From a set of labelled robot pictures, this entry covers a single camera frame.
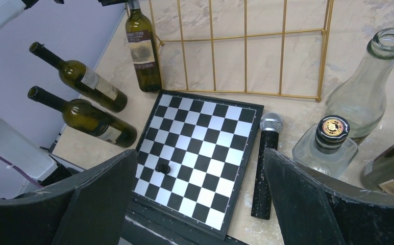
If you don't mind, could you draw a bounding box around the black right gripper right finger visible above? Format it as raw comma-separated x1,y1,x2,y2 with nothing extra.
265,149,394,244

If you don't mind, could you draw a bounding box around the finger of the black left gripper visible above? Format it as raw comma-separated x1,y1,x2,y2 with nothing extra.
98,0,129,6

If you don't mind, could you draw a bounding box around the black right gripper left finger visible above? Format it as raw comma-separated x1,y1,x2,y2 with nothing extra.
0,150,137,244

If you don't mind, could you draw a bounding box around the green Primitivo wine bottle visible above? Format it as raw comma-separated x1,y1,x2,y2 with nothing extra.
126,0,162,92

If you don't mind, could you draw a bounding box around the dark green wine bottle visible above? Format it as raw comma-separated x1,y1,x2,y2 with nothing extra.
28,86,137,148

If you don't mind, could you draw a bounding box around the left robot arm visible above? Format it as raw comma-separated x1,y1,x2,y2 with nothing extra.
0,1,83,187

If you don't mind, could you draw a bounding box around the clear square liquor bottle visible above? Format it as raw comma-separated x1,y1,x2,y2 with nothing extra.
292,115,358,178

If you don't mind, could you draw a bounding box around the green wine bottle far left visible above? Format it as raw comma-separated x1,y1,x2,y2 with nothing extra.
29,41,128,112

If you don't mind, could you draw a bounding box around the clear empty glass bottle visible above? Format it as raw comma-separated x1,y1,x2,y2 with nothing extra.
322,28,394,144

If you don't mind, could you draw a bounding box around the black chess pawn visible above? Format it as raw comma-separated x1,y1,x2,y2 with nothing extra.
155,163,171,175

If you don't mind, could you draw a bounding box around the black handheld microphone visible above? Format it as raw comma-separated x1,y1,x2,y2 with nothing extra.
251,112,283,220

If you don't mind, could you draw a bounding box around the black white chessboard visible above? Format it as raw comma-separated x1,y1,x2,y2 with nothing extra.
132,90,264,239

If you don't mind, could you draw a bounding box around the gold wire wine rack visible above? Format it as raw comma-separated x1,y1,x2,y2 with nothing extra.
148,1,334,102

